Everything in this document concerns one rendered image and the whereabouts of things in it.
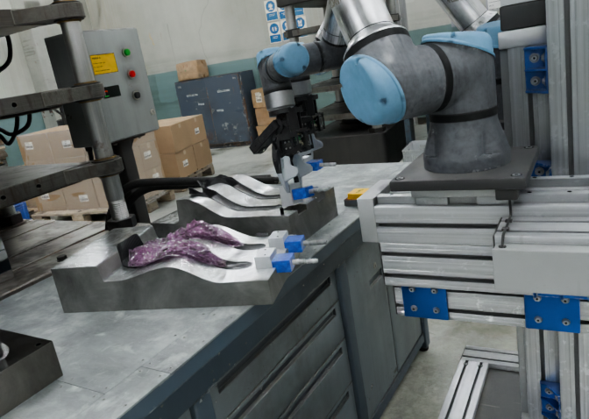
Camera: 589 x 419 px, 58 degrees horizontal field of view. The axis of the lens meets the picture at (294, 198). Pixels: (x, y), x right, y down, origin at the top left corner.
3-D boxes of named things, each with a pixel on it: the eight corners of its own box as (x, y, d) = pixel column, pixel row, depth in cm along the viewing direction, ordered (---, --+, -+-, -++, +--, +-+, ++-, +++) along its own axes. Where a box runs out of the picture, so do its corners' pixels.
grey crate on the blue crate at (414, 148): (485, 152, 453) (483, 134, 449) (479, 164, 418) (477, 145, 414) (413, 157, 480) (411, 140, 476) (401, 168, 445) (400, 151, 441)
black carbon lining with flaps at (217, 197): (307, 199, 155) (301, 167, 152) (278, 217, 142) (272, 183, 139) (214, 199, 173) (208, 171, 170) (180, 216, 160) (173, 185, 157)
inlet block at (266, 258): (322, 267, 116) (318, 244, 114) (317, 277, 111) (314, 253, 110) (264, 271, 119) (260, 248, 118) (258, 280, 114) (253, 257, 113)
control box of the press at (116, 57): (219, 362, 242) (143, 24, 204) (173, 403, 217) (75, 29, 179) (183, 354, 254) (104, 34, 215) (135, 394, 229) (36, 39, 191)
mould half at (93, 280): (300, 254, 133) (293, 212, 130) (273, 304, 109) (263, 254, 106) (123, 266, 146) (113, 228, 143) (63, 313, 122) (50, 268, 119)
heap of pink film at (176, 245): (247, 240, 131) (241, 210, 129) (222, 271, 115) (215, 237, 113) (152, 248, 138) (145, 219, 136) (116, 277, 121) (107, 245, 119)
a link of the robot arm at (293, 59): (319, 35, 125) (302, 47, 135) (275, 42, 121) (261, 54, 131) (327, 68, 126) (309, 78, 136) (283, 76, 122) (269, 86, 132)
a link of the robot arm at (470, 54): (514, 102, 91) (509, 20, 88) (450, 118, 87) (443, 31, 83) (466, 101, 102) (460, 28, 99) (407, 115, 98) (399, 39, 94)
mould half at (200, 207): (337, 215, 158) (331, 171, 155) (294, 249, 137) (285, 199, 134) (208, 213, 184) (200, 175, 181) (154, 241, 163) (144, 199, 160)
